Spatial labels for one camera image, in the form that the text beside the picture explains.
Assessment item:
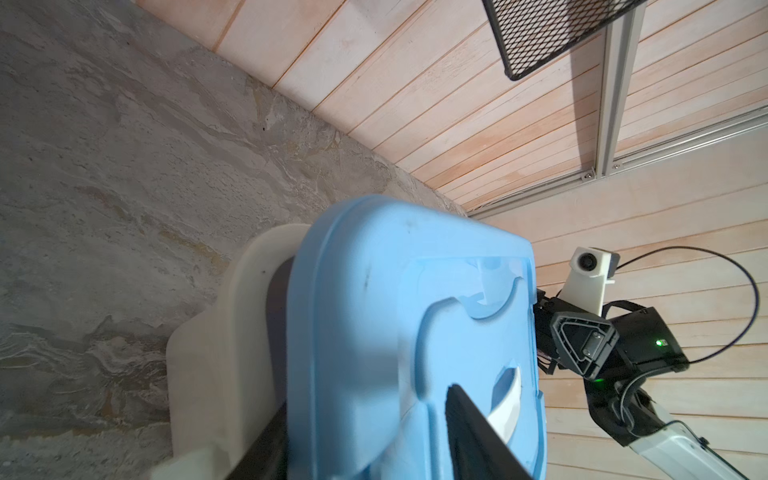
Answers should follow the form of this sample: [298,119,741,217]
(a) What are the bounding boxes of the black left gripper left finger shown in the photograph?
[225,403,288,480]

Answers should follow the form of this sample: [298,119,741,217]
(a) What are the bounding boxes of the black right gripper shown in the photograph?
[533,290,689,381]

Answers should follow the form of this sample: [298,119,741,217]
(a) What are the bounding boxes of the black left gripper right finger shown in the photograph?
[445,384,531,480]

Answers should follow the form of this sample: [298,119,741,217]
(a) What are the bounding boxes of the white plastic storage bin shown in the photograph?
[148,224,309,479]

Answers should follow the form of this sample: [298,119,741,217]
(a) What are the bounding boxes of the blue plastic bin lid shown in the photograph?
[287,195,547,479]

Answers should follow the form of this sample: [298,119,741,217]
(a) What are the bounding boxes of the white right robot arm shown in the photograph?
[533,291,743,479]

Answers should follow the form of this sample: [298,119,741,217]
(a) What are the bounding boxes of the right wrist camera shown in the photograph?
[558,247,620,316]

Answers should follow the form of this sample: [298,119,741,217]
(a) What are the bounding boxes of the black mesh wall basket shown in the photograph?
[482,0,643,81]

